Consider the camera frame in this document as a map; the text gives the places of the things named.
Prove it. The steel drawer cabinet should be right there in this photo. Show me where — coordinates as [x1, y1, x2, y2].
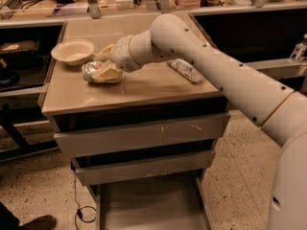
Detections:
[37, 12, 245, 230]

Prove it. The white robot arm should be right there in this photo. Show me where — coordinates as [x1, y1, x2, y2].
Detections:
[95, 13, 307, 230]

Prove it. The brown shoe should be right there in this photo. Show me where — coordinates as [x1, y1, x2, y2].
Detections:
[19, 215, 57, 230]

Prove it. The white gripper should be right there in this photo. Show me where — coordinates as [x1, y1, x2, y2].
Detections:
[92, 34, 141, 83]

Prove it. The white bowl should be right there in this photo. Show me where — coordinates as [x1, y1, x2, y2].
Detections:
[51, 39, 94, 66]

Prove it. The drawer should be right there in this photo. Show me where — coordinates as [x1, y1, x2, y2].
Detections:
[75, 150, 215, 186]
[55, 113, 230, 158]
[97, 172, 213, 230]

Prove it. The bottom drawer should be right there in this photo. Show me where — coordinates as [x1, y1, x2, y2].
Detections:
[97, 172, 213, 230]

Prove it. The top drawer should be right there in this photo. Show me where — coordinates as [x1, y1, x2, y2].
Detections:
[55, 113, 230, 158]

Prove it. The middle drawer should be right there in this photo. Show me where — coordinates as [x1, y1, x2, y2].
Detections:
[75, 150, 215, 186]

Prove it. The black floor cable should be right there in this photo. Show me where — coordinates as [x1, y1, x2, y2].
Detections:
[73, 172, 98, 230]

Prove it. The plastic water bottle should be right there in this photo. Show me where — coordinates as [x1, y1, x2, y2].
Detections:
[167, 58, 203, 83]

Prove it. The small bottle on shelf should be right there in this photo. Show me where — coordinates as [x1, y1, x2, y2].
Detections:
[290, 34, 307, 62]

